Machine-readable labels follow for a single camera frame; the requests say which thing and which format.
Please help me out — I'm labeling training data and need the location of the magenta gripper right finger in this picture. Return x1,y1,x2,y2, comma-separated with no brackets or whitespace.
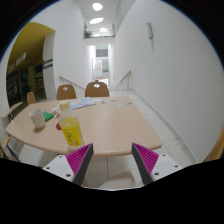
131,142,184,186

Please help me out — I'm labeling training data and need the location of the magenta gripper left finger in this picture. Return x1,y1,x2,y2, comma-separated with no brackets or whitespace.
42,142,95,187

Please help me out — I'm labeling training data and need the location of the yellow label plastic bottle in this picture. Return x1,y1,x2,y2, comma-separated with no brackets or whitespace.
58,100,84,150

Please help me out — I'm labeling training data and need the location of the red small object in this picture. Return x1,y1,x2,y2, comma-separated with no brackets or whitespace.
56,123,62,130

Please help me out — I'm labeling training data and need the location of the light wooden table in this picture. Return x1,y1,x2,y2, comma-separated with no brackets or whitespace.
6,96,162,156

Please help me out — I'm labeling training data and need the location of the green flat object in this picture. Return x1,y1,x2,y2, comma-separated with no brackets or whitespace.
43,112,53,121

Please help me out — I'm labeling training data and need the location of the left wooden chair back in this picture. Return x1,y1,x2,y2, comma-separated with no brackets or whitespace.
56,84,77,100

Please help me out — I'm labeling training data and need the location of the wooden chair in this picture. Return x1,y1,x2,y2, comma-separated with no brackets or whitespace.
27,92,36,104
85,82,109,97
56,84,77,100
0,101,24,160

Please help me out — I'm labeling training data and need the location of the right wooden chair back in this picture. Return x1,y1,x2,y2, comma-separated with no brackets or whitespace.
85,82,109,97

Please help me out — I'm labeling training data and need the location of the yellow chair edge right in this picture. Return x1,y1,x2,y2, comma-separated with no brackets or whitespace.
205,127,224,162

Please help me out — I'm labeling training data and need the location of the wooden chair near left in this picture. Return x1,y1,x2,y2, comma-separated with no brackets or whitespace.
0,101,24,160

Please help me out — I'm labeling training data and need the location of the wooden chair far left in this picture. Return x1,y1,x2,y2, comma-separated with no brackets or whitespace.
27,92,36,104

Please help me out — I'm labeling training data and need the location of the left wooden handrail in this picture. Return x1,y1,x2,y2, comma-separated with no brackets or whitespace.
59,76,85,90

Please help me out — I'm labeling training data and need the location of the wooden handrail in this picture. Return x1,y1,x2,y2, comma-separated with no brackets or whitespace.
59,76,85,90
114,70,132,90

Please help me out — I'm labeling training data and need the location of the right wooden handrail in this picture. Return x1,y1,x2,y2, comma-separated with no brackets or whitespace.
114,70,132,90

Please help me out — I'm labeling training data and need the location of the potted plant on balcony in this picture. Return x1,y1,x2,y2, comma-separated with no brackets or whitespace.
84,30,92,39

